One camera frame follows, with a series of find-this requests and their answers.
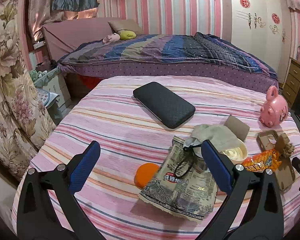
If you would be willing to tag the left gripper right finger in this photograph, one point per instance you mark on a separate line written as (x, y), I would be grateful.
(252, 208)

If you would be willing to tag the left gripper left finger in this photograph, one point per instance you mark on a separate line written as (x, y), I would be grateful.
(36, 217)

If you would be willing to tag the orange snack wrapper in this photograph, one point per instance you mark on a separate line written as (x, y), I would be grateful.
(262, 161)

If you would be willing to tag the brown paper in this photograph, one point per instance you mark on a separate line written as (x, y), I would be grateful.
(283, 146)

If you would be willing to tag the grey printed snack bag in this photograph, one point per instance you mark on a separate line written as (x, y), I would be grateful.
(183, 186)

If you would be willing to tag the tan phone case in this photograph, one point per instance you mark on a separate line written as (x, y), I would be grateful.
(285, 174)

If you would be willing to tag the grey face mask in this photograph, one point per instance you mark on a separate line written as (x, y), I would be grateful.
(219, 135)

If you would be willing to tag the brown cardboard tube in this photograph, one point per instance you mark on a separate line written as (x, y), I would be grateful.
(237, 127)

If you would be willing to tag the floral curtain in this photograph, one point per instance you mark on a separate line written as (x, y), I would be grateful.
(25, 123)

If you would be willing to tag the wooden desk with drawers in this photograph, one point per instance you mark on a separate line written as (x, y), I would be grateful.
(291, 88)

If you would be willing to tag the pink striped bed cover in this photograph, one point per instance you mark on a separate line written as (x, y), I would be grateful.
(130, 136)

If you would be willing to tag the orange round lid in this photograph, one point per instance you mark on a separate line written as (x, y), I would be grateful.
(144, 174)

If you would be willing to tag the white bedside cabinet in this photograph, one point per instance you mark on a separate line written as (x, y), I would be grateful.
(53, 92)

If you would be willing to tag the black wallet case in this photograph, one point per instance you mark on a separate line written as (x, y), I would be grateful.
(171, 109)

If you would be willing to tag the white wardrobe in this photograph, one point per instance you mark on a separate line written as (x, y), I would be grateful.
(263, 28)

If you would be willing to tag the purple bed with quilt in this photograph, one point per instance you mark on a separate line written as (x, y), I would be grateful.
(78, 49)

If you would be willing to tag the pink plush toy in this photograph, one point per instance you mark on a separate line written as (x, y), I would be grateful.
(111, 38)

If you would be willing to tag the yellow plush toy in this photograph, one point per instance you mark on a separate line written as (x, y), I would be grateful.
(126, 35)

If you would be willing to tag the tan pillow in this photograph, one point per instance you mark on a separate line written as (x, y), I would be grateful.
(129, 24)

